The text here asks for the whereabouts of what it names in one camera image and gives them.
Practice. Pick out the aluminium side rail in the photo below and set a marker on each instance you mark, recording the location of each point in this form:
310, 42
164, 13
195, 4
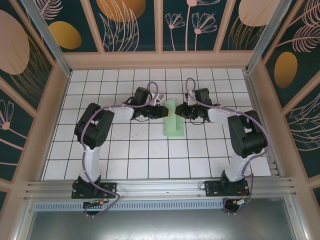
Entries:
252, 87

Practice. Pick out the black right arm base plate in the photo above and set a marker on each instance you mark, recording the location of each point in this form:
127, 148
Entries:
212, 190

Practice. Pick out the aluminium frame post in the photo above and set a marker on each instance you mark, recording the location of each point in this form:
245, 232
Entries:
265, 37
48, 42

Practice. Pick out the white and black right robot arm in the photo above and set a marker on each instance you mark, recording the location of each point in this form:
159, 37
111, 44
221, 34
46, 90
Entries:
235, 167

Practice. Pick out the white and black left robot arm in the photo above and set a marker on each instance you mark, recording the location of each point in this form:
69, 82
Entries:
91, 162

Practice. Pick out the light green cloth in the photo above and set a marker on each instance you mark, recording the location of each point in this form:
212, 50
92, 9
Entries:
172, 127

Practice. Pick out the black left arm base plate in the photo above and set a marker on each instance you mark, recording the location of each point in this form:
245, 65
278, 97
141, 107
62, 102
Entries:
110, 187

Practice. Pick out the grey metal sheet panel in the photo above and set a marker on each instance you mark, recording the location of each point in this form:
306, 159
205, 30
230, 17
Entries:
160, 225

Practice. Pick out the long aluminium mounting rail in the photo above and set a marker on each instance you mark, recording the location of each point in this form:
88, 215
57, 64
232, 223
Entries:
160, 187

